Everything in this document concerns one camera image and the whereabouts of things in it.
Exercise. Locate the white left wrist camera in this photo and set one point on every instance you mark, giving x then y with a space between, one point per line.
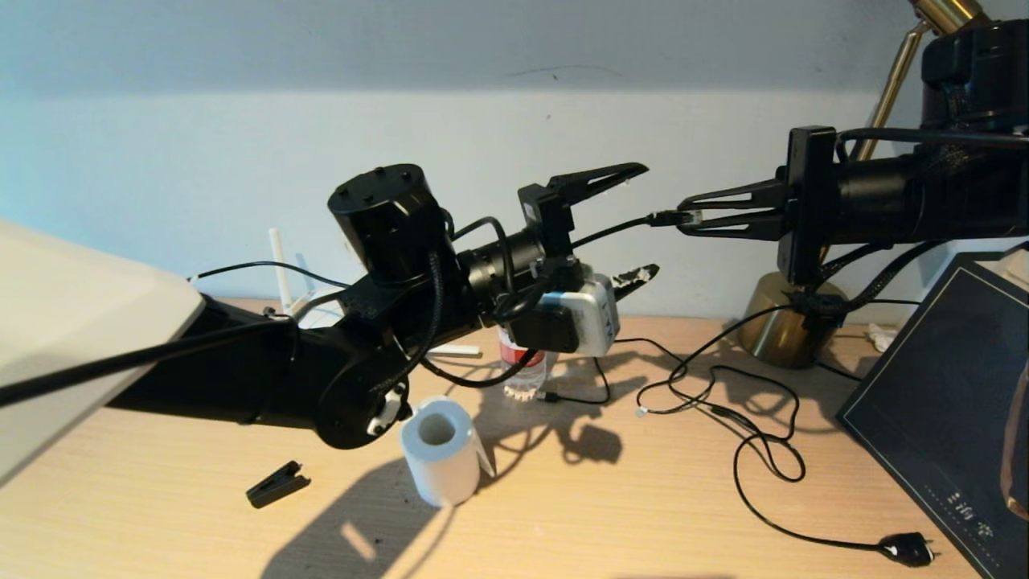
591 322

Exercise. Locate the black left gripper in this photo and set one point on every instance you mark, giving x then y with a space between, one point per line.
551 221

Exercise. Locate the white toilet paper roll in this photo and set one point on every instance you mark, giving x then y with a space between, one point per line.
442 474

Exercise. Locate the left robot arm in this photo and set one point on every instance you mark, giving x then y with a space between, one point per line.
241 370

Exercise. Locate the water bottle red cap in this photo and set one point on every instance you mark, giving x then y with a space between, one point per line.
526 378

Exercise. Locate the black adapter on lamp base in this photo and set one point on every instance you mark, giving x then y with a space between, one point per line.
816 310

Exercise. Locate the small white connector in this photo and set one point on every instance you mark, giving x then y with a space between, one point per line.
880 338

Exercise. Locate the dark blue gift bag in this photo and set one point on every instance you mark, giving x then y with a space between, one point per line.
924 418

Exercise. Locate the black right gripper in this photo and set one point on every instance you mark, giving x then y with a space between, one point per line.
808 209

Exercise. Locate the brass desk lamp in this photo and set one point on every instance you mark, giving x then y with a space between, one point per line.
772 330

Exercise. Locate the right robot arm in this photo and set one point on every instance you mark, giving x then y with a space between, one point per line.
924 201

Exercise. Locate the black plastic clip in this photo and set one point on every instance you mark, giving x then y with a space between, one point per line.
277 485

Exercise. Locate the white router with antennas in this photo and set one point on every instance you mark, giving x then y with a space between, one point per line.
279 265

